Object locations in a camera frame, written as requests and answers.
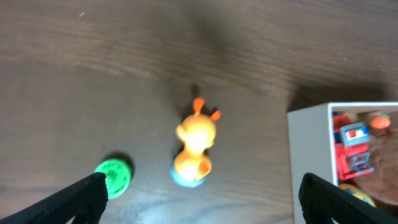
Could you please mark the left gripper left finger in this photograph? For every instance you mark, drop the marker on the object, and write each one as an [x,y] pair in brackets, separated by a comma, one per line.
[82,202]

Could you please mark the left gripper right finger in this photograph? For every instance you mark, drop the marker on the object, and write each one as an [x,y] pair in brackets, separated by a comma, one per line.
[325,203]

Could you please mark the yellow ball with letters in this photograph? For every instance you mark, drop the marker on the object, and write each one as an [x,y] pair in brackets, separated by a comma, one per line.
[353,190]

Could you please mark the green ridged disc toy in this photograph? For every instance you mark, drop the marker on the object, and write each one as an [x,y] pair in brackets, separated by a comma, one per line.
[118,176]

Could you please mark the red toy fire truck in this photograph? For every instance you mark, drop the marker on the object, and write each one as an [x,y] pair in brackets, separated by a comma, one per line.
[351,148]

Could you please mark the yellow rubber duck toy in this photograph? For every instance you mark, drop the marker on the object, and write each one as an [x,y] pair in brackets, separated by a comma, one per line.
[197,132]

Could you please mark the white cardboard box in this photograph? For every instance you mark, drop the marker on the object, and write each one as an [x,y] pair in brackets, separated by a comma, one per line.
[311,142]

